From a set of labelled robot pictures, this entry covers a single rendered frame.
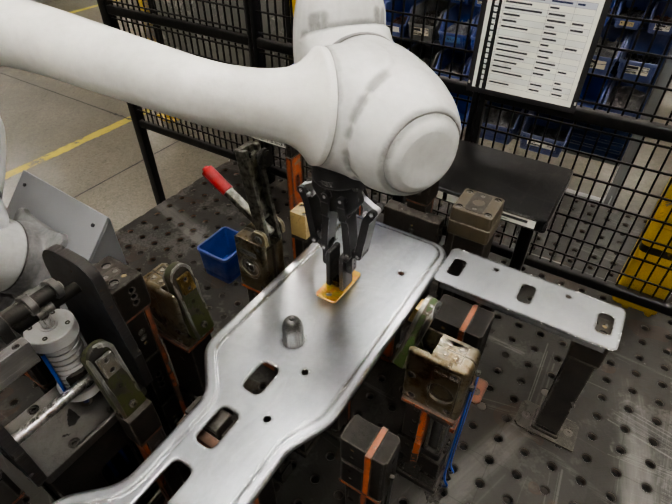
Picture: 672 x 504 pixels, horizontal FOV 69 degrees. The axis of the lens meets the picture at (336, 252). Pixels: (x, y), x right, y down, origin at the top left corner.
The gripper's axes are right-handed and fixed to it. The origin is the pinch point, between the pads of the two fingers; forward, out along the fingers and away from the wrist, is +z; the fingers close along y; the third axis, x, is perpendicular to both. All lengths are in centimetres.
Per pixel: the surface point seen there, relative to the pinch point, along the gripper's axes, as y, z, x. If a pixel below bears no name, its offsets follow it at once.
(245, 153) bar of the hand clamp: -15.2, -16.5, -1.8
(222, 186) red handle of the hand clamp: -22.3, -7.8, -0.8
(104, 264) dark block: -23.9, -6.8, -23.3
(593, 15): 19, -27, 54
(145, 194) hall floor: -188, 104, 90
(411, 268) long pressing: 7.9, 5.0, 10.9
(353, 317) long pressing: 5.2, 5.0, -4.1
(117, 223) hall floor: -179, 104, 63
